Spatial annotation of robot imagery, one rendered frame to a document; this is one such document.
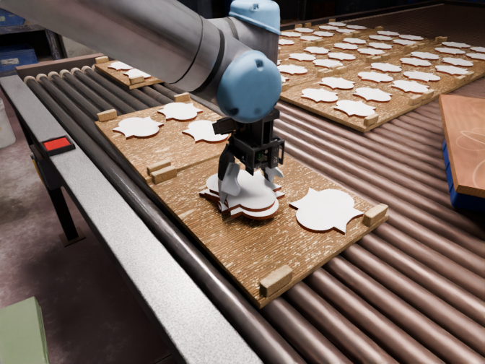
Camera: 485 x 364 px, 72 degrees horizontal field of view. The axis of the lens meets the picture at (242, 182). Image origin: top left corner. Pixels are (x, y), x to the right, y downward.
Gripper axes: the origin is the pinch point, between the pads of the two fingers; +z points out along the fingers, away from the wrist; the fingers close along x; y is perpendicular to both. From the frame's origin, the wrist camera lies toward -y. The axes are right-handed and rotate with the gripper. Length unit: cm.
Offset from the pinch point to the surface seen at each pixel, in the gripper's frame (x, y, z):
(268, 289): -10.7, 21.9, 1.5
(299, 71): 71, -63, 2
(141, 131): -7.1, -43.7, 2.5
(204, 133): 7.7, -32.6, 2.4
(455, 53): 159, -41, 2
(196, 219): -11.3, -1.0, 3.4
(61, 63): -13, -136, 3
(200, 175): -3.1, -15.0, 3.4
